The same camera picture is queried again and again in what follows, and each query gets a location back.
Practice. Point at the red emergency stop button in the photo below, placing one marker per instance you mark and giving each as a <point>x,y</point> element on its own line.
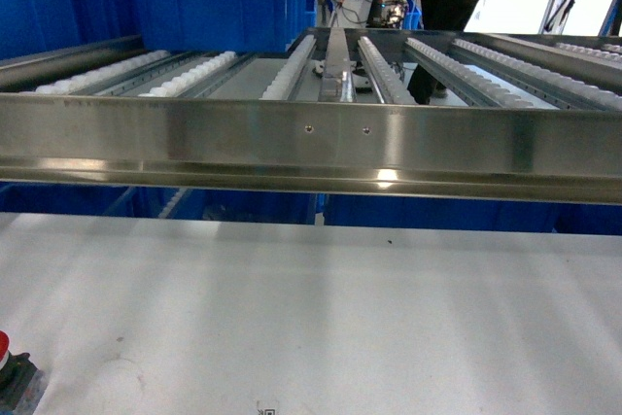
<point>20,381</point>

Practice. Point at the steel roller shelf rack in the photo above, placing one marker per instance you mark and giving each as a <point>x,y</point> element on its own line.
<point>411,113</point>

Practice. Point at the large blue bin upper shelf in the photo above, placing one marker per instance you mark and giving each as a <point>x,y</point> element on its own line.
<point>30,26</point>

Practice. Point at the blue bin lower middle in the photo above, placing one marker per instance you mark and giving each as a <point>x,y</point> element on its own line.
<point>242,206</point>

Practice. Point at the blue bin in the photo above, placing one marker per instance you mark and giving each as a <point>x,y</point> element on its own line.
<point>472,214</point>
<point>242,206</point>
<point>131,202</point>

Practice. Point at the blue bin lower right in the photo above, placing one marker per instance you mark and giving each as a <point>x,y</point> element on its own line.
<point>472,214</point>

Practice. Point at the blue bin lower left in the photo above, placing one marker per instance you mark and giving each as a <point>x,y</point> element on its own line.
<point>131,202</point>

